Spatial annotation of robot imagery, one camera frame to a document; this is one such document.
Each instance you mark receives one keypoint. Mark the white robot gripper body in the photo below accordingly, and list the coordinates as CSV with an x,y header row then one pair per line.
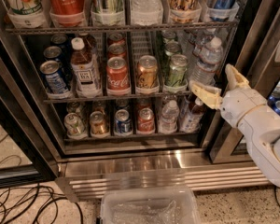
x,y
241,104

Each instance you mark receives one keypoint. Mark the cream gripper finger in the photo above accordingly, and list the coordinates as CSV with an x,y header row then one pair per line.
x,y
235,79
209,95

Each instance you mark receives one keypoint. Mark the clear water bottle shelf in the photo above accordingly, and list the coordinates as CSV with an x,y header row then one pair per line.
x,y
209,60

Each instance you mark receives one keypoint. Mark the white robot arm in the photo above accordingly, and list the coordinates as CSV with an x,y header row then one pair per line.
x,y
261,129

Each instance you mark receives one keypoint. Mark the white label bottle bottom shelf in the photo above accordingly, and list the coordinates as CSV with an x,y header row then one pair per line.
x,y
190,121

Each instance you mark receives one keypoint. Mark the water bottle bottom shelf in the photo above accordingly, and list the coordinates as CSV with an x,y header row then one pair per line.
x,y
168,119

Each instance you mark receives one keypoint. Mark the green can front middle shelf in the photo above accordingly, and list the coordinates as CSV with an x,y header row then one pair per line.
x,y
177,68

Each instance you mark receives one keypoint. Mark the gold can middle shelf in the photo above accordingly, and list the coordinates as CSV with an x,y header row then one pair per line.
x,y
146,71

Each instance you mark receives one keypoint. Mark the red can bottom shelf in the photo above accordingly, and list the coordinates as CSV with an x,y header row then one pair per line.
x,y
145,120

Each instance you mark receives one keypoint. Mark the red can shelf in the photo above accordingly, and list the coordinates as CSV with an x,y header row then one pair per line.
x,y
145,120
116,50

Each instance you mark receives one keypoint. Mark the blue can bottom shelf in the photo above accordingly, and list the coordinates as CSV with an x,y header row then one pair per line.
x,y
123,122

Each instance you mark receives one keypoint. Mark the blue can shelf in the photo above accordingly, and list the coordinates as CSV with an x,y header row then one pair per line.
x,y
54,77
123,122
54,53

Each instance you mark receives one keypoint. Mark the water bottle top shelf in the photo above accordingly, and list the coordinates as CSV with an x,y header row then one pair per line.
x,y
146,12

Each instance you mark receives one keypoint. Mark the gold can bottom shelf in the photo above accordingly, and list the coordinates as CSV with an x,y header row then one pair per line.
x,y
98,123

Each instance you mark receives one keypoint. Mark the brown tea bottle white label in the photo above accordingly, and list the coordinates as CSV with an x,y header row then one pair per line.
x,y
84,68

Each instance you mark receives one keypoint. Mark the green can bottom shelf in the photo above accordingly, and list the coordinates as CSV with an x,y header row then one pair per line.
x,y
74,124

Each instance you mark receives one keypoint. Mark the blue can front middle shelf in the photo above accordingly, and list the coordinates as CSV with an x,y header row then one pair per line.
x,y
54,77

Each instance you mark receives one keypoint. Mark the large coca-cola bottle top shelf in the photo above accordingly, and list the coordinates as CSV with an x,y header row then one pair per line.
x,y
65,11

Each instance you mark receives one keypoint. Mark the white 7up bottle top shelf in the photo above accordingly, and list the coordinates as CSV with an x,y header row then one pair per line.
x,y
23,0

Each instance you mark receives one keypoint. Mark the red coca-cola can front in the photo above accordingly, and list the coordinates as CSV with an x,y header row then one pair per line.
x,y
117,74

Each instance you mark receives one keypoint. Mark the clear plastic bin on floor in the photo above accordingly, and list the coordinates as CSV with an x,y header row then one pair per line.
x,y
161,205

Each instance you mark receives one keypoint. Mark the middle wire shelf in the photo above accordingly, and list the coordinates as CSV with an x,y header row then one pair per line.
x,y
101,98

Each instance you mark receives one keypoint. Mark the wire shelf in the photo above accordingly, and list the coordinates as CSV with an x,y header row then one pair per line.
x,y
101,98
117,28

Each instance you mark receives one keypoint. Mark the top wire shelf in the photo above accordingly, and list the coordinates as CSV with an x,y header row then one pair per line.
x,y
117,28

